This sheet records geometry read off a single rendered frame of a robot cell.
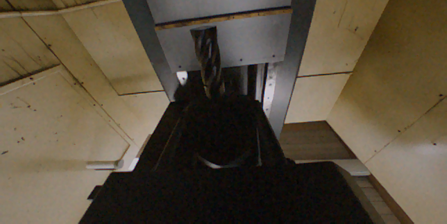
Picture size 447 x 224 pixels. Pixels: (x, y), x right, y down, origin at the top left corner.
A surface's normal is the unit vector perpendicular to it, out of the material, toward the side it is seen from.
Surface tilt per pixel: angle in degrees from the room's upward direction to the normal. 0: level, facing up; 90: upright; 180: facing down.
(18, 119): 90
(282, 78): 90
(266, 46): 91
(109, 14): 90
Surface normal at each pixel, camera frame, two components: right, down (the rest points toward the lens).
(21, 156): 0.99, -0.09
